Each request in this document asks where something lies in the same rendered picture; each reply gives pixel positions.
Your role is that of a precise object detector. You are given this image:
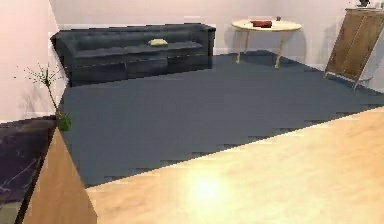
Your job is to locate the pale green cushion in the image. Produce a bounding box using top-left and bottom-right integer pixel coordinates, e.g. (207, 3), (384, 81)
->
(148, 38), (169, 47)

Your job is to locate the dark grey sofa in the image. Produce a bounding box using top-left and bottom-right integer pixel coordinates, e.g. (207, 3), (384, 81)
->
(50, 23), (217, 88)

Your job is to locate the red box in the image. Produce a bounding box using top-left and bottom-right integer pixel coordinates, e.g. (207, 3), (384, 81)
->
(250, 20), (273, 29)

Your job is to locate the round cream table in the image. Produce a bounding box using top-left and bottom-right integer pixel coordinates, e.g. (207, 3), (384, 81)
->
(231, 18), (303, 70)

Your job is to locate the twiggy plant in green pot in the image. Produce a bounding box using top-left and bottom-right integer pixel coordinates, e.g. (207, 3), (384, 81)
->
(23, 63), (72, 132)

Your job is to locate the wooden counter with dark top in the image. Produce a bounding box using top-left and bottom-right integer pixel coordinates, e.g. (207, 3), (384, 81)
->
(0, 115), (98, 224)

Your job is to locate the brown wooden cupboard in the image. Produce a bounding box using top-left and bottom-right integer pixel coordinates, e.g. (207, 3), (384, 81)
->
(323, 7), (384, 92)

